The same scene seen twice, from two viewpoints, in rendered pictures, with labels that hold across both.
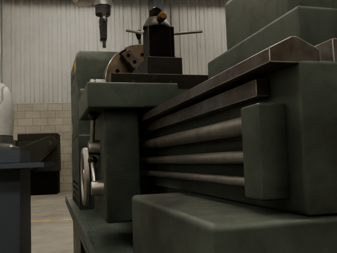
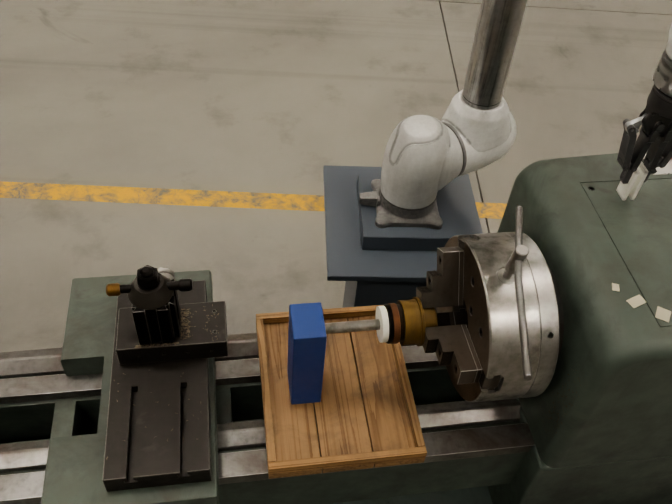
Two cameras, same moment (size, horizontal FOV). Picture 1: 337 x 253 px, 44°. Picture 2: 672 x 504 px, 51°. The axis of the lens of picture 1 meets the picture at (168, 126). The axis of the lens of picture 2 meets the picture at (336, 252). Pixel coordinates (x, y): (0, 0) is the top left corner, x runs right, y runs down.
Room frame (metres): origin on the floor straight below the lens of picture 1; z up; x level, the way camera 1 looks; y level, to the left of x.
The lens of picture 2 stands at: (1.57, -0.74, 2.13)
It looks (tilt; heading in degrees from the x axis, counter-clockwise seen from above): 47 degrees down; 94
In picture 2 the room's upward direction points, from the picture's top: 6 degrees clockwise
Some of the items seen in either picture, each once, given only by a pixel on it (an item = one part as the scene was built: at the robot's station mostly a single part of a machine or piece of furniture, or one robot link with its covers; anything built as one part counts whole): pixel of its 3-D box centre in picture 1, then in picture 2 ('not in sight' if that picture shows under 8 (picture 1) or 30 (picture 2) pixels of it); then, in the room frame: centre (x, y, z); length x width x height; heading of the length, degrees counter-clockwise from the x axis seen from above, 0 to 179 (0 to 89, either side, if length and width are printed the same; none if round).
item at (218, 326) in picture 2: (155, 73); (173, 332); (1.22, 0.03, 1.00); 0.20 x 0.10 x 0.05; 16
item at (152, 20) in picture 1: (156, 23); (149, 287); (1.19, 0.02, 1.14); 0.08 x 0.08 x 0.03
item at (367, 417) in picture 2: not in sight; (335, 383); (1.54, 0.04, 0.89); 0.36 x 0.30 x 0.04; 106
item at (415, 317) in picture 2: not in sight; (409, 322); (1.67, 0.08, 1.08); 0.09 x 0.09 x 0.09; 16
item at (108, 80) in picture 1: (180, 88); (160, 375); (1.21, -0.04, 0.95); 0.43 x 0.18 x 0.04; 106
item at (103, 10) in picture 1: (103, 16); (667, 111); (2.03, 0.31, 1.46); 0.08 x 0.07 x 0.09; 16
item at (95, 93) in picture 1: (179, 103); (138, 383); (1.16, -0.03, 0.90); 0.53 x 0.30 x 0.06; 106
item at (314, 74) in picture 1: (163, 151); (297, 414); (1.47, 0.02, 0.77); 2.10 x 0.34 x 0.18; 16
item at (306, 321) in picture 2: not in sight; (305, 355); (1.48, 0.02, 1.00); 0.08 x 0.06 x 0.23; 106
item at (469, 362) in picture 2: not in sight; (460, 356); (1.76, 0.01, 1.09); 0.12 x 0.11 x 0.05; 106
